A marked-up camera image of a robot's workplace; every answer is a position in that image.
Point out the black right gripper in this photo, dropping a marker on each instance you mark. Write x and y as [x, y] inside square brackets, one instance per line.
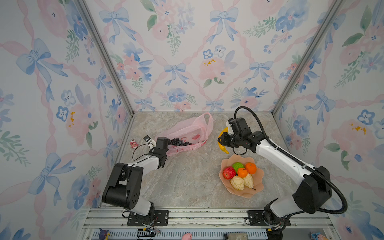
[223, 139]

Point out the fake yellow banana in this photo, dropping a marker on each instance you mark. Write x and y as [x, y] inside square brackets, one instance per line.
[223, 148]

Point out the fake green round fruit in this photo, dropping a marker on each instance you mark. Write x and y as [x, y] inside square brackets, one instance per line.
[237, 166]

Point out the fake orange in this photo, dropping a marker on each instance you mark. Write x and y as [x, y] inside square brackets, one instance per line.
[251, 168]
[242, 172]

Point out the pink plastic bag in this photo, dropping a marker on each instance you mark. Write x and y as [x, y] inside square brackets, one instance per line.
[195, 130]

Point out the peach scalloped plastic bowl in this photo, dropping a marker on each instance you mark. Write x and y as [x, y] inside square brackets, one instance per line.
[257, 177]

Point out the fake beige pear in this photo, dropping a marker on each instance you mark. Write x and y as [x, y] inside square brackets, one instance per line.
[248, 181]

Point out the fake dark grapes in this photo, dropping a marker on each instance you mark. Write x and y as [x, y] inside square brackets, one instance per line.
[178, 142]

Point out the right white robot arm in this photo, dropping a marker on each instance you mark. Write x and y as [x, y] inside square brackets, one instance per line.
[312, 191]

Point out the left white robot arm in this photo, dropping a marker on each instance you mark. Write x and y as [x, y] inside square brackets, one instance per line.
[123, 189]

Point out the small red white figurine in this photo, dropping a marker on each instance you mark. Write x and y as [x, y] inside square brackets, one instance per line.
[133, 144]

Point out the pink toy at front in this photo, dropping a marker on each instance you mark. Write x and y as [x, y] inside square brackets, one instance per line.
[187, 236]

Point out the grey box at front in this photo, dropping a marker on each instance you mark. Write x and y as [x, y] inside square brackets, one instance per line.
[236, 236]

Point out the purple toy at front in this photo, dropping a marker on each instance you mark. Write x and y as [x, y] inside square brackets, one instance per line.
[104, 234]

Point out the colourful toy front right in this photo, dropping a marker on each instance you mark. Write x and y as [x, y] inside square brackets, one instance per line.
[318, 236]

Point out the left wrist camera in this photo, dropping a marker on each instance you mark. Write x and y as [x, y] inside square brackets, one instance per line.
[149, 140]

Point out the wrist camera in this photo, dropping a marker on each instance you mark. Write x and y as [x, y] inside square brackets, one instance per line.
[149, 140]
[230, 128]

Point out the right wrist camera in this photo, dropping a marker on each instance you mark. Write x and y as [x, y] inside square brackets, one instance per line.
[230, 128]

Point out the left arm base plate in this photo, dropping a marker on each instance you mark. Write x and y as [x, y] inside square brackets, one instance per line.
[157, 218]

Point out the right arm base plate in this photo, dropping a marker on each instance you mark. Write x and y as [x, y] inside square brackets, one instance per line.
[256, 218]

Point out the aluminium rail frame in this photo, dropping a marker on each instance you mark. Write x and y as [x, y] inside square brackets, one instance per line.
[202, 224]

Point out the left aluminium corner post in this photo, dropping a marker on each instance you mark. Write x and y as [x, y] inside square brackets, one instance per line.
[95, 34]

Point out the aluminium corner post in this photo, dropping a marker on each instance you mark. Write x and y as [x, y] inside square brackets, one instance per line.
[95, 34]
[323, 28]

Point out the right aluminium corner post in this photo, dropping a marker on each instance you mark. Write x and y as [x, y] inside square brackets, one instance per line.
[323, 28]

